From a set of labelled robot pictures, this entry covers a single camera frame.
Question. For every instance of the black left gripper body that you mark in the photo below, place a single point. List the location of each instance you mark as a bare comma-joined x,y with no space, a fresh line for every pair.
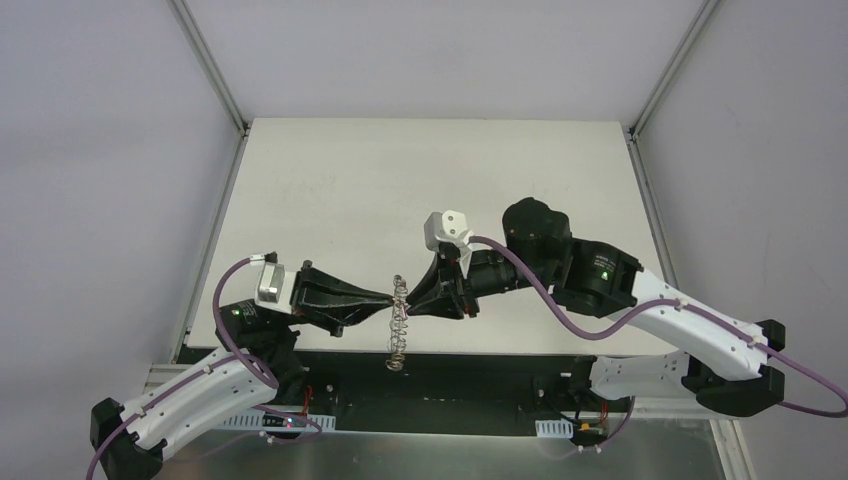
303,295

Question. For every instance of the white slotted cable duct left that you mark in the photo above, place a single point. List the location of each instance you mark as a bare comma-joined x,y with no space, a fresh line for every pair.
256,420

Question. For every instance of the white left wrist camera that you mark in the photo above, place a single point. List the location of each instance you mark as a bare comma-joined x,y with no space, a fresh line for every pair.
275,284

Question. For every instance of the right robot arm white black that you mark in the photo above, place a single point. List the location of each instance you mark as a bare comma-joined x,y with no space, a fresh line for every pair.
718,361

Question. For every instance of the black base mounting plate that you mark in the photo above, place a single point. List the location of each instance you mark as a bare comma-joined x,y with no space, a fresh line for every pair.
454,394

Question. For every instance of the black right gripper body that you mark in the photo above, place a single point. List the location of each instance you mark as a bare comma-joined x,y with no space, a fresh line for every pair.
457,283

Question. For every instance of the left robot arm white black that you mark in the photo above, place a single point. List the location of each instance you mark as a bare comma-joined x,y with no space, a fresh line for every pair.
255,306

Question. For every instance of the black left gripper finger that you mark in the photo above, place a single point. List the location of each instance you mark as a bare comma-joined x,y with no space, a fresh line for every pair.
344,315
324,289

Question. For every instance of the white slotted cable duct right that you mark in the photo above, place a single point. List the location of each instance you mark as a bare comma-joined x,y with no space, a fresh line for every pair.
556,429

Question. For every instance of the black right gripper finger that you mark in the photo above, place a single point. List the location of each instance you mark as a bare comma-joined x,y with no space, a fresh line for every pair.
438,280
439,306

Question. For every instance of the white slotted cable duct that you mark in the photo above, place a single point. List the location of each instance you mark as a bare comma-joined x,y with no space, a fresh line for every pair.
256,420
556,429

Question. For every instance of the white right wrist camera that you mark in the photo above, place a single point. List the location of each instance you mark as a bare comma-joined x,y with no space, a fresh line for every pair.
450,227

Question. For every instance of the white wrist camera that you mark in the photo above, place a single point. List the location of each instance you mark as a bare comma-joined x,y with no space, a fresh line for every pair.
450,227
275,284

